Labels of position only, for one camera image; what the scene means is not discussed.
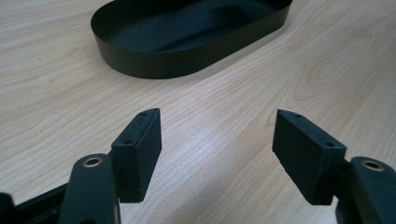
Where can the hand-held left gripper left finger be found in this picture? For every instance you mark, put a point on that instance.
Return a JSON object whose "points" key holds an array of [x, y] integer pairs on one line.
{"points": [[137, 158]]}

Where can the black oval tray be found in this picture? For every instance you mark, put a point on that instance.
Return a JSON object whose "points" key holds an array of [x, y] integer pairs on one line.
{"points": [[186, 34]]}

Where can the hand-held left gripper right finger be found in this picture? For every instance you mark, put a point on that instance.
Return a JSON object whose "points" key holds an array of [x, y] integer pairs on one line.
{"points": [[306, 158]]}

